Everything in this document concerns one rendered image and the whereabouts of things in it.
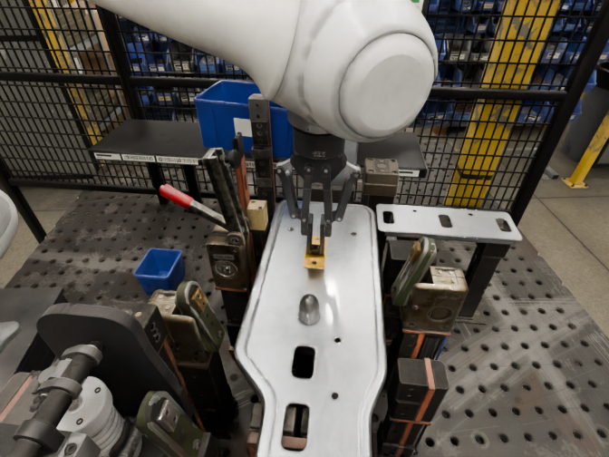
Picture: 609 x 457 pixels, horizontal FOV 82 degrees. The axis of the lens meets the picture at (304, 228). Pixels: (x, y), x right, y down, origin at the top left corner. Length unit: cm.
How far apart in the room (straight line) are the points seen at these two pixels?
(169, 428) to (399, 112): 38
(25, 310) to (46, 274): 29
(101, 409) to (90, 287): 77
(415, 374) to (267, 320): 23
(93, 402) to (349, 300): 37
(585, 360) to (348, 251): 65
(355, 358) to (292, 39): 42
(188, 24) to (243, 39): 4
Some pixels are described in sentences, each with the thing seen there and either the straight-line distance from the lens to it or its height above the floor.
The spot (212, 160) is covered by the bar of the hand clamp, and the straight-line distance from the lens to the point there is 55.
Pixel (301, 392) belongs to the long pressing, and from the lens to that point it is 52.
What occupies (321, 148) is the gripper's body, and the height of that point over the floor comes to 125.
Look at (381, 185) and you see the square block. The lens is 84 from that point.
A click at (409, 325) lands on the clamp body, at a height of 94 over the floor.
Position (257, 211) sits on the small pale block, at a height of 106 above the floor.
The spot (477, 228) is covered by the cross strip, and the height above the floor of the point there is 100.
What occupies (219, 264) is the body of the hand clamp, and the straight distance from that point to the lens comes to 68.
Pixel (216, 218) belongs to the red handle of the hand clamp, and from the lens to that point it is 63.
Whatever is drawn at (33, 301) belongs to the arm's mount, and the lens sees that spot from 104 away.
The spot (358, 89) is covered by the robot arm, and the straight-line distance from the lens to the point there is 24.
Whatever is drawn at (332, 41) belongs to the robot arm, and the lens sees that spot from 26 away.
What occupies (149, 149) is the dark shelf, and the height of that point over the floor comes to 103.
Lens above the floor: 147
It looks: 39 degrees down
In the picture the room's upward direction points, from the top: straight up
